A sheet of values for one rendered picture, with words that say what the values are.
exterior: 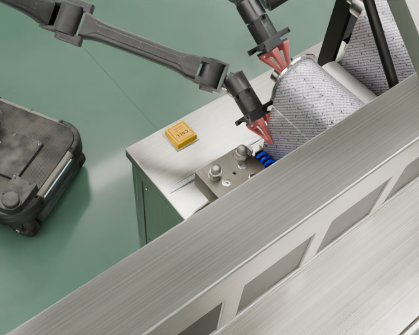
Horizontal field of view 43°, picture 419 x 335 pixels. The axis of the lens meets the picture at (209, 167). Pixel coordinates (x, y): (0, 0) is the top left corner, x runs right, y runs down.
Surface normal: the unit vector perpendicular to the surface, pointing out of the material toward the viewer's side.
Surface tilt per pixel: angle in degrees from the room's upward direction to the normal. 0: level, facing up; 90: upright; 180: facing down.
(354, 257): 0
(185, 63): 39
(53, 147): 0
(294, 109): 90
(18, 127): 0
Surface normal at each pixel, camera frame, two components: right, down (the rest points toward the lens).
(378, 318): 0.06, -0.57
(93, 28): 0.10, 0.07
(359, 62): -0.79, 0.49
